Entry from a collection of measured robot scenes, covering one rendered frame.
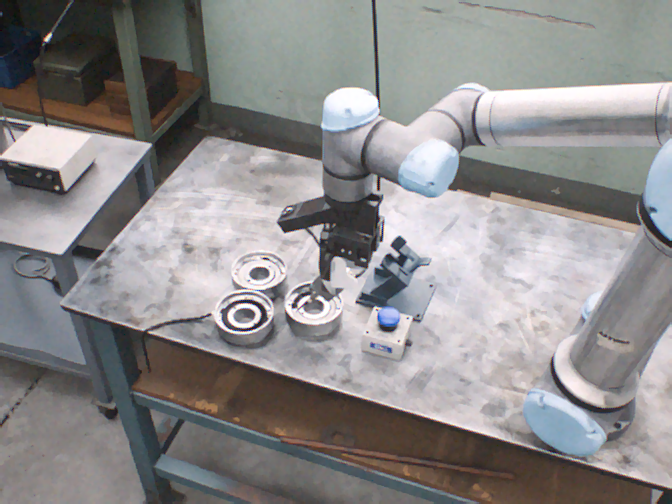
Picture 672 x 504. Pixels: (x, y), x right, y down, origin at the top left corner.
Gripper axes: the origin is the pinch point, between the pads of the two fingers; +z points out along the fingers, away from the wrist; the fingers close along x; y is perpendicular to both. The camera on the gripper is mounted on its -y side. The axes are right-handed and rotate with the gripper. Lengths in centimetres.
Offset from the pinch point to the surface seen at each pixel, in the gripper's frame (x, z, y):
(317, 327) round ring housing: -2.3, 9.9, -1.8
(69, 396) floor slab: 11, 93, -88
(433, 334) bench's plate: 7.0, 13.2, 16.9
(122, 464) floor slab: -2, 93, -60
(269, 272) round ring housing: 7.4, 10.5, -15.8
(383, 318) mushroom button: 0.6, 5.8, 9.2
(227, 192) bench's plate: 28.6, 12.9, -36.5
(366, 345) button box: -1.7, 11.2, 7.2
